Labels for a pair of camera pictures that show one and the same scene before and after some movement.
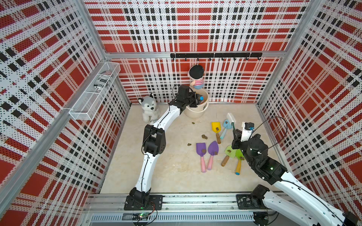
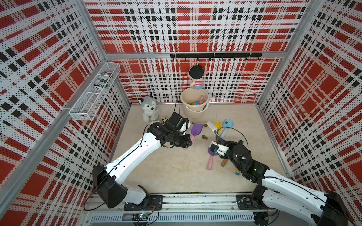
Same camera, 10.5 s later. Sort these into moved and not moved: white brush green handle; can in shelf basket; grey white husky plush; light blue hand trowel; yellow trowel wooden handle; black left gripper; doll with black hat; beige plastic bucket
Moved: white brush green handle; black left gripper
Not moved: can in shelf basket; doll with black hat; beige plastic bucket; grey white husky plush; yellow trowel wooden handle; light blue hand trowel
